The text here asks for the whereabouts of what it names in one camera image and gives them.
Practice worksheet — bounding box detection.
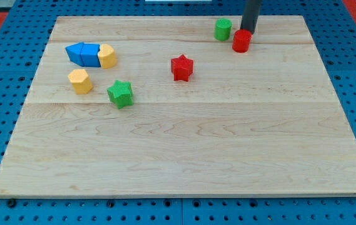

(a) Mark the red star block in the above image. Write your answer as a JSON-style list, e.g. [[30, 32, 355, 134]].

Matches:
[[171, 54, 194, 82]]

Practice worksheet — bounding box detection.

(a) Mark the yellow hexagon block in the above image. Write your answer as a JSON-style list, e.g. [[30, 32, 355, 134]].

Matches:
[[68, 69, 93, 94]]

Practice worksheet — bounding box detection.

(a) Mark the blue triangle block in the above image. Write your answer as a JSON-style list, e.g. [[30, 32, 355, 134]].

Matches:
[[65, 42, 84, 66]]

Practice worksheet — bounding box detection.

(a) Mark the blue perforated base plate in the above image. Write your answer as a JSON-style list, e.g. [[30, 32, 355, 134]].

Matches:
[[0, 1, 356, 224]]

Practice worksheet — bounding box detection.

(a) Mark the yellow heart block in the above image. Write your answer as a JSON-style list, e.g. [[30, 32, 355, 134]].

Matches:
[[98, 44, 118, 69]]

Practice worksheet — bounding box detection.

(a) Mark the blue cube block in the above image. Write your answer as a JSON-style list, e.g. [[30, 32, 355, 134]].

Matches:
[[80, 43, 100, 68]]

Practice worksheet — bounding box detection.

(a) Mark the red cylinder block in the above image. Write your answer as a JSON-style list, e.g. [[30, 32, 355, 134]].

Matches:
[[232, 29, 252, 53]]

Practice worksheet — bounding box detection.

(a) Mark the wooden board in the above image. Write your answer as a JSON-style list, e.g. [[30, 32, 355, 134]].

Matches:
[[0, 16, 356, 199]]

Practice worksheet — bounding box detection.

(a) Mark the green cylinder block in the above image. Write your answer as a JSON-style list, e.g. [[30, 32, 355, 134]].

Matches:
[[214, 18, 232, 41]]

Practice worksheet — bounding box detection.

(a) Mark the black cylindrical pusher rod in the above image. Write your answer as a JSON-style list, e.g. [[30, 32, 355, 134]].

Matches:
[[240, 0, 262, 34]]

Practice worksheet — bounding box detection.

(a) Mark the green star block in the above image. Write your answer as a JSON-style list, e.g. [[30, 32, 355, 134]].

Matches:
[[107, 80, 133, 109]]

